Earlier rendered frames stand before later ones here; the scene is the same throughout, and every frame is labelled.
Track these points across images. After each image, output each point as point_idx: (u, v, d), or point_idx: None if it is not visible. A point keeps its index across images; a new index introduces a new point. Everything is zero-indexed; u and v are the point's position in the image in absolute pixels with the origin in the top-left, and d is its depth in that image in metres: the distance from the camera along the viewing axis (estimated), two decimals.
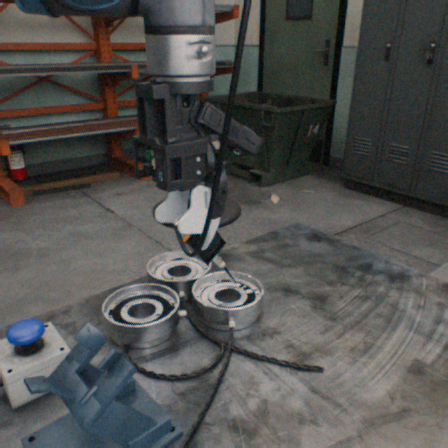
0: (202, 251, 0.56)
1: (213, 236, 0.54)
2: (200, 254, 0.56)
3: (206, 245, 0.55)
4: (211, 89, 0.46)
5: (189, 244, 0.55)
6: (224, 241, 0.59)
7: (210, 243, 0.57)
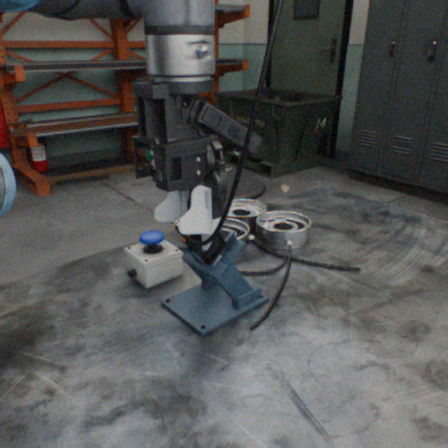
0: (203, 251, 0.56)
1: None
2: (201, 254, 0.56)
3: (207, 245, 0.55)
4: (211, 89, 0.46)
5: (190, 244, 0.55)
6: None
7: (211, 243, 0.57)
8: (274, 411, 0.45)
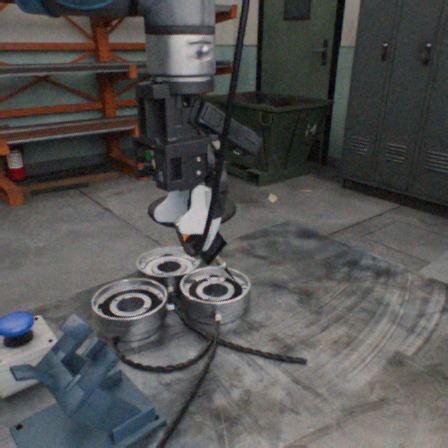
0: (203, 251, 0.56)
1: (214, 236, 0.54)
2: (201, 254, 0.56)
3: (207, 245, 0.55)
4: (211, 89, 0.46)
5: (190, 244, 0.55)
6: (225, 241, 0.59)
7: (211, 243, 0.57)
8: None
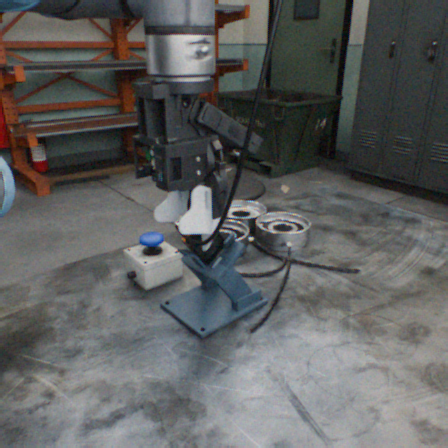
0: (203, 251, 0.56)
1: None
2: (201, 254, 0.56)
3: (207, 245, 0.55)
4: (211, 89, 0.46)
5: (190, 244, 0.55)
6: (225, 241, 0.59)
7: (211, 243, 0.57)
8: (273, 414, 0.45)
